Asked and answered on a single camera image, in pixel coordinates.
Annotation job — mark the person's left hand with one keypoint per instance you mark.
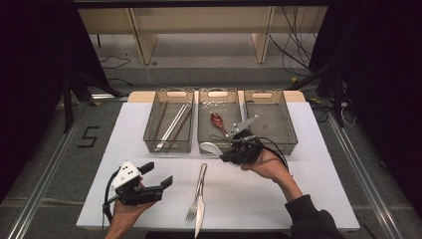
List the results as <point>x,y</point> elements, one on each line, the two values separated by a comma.
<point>124,219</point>

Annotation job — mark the short aluminium rail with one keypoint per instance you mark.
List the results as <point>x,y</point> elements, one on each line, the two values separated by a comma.
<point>109,96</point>

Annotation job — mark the smoky clear plastic bin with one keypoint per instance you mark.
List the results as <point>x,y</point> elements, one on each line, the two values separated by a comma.
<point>229,113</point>
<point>170,132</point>
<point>275,122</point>

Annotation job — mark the light wooden desk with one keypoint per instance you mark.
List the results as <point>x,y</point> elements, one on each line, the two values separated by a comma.
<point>199,20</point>

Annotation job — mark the black curtain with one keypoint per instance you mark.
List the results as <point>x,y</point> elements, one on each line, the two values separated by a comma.
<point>33,83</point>
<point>388,99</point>

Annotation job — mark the light wooden table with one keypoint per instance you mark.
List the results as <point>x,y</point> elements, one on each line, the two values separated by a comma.
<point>141,97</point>

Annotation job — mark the aluminium floor rail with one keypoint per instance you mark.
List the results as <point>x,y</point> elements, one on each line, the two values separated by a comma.
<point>365,172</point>
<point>43,186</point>

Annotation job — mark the steel fork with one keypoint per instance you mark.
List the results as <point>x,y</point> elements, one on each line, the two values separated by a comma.
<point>191,214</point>

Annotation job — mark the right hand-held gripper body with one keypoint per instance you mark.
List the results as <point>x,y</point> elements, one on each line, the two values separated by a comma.
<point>245,149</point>

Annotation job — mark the white ceramic soup spoon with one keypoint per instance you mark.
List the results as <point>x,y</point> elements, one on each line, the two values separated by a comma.
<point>209,147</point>

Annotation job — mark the black metal stand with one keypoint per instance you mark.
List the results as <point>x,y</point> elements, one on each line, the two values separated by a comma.
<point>336,93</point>
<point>68,106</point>

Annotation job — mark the white table sheet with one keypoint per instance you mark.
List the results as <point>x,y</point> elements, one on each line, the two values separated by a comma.
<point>315,149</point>

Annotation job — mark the person's right hand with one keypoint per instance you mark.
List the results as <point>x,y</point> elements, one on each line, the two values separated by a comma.
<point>267,166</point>

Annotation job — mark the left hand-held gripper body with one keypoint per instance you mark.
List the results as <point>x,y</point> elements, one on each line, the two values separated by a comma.
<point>132,195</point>

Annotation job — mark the black overhead bar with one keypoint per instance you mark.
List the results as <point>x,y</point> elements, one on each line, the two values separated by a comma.
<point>199,3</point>

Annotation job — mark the reddish brown wooden spoon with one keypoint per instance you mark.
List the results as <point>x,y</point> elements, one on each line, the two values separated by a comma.
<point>217,120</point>

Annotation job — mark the steel table knife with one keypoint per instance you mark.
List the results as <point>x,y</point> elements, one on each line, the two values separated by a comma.
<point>200,219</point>

